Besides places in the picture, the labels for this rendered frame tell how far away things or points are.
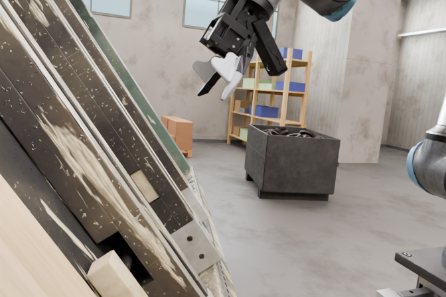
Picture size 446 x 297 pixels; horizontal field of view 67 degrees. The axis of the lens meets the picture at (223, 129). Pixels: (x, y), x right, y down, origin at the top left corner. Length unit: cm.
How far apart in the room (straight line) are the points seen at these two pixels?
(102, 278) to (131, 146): 41
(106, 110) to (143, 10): 726
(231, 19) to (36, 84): 33
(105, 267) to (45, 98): 21
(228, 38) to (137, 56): 727
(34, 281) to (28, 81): 23
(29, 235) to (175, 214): 51
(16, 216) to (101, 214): 15
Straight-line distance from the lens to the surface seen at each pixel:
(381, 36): 793
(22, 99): 47
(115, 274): 42
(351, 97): 744
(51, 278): 35
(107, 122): 78
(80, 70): 79
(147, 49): 790
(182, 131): 632
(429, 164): 84
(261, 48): 67
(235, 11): 64
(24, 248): 34
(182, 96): 802
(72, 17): 107
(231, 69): 58
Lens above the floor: 134
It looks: 7 degrees down
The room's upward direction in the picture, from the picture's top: 5 degrees clockwise
